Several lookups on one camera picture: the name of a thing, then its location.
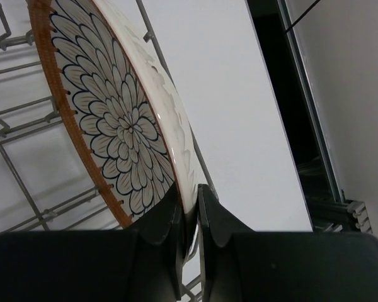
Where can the floral plate brown rim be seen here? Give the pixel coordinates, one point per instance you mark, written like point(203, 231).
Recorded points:
point(122, 112)

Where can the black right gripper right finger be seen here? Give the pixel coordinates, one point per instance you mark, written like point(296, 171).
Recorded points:
point(222, 271)

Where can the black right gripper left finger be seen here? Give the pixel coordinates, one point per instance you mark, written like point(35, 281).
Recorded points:
point(153, 264)

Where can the grey wire dish rack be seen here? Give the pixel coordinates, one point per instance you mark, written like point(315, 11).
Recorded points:
point(43, 184)

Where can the aluminium frame rail right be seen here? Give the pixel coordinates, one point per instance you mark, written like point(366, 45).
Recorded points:
point(323, 179)

